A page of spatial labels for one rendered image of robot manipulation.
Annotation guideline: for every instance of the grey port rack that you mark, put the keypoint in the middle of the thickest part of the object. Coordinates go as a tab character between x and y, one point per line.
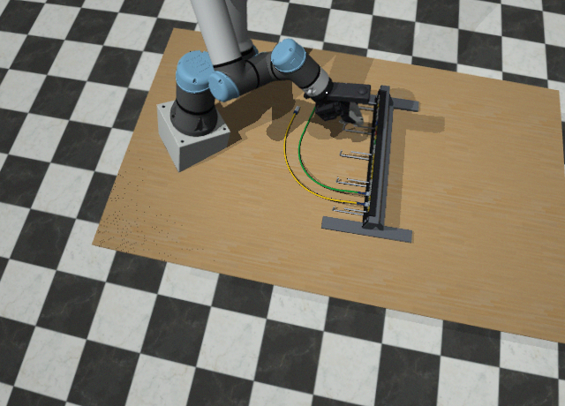
372	207

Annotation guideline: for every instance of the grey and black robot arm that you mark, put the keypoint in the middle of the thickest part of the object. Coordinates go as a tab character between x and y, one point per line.
225	71

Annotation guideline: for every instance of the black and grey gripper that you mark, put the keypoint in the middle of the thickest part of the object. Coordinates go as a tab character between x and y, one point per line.
329	110

